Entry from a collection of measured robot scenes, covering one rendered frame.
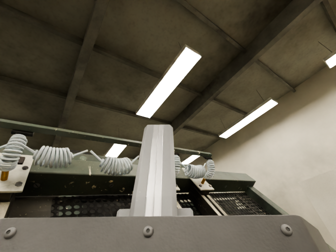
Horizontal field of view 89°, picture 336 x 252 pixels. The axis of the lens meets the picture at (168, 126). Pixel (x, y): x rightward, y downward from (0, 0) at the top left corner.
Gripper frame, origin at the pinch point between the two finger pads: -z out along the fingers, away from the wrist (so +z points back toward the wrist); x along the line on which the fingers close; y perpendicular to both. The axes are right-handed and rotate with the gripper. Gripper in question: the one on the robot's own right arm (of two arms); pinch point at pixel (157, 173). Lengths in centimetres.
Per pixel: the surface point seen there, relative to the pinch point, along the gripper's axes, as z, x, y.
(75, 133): -36, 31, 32
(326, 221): -84, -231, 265
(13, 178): -22, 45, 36
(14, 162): -22, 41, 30
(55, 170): -29, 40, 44
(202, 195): -36, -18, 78
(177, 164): -41, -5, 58
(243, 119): -315, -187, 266
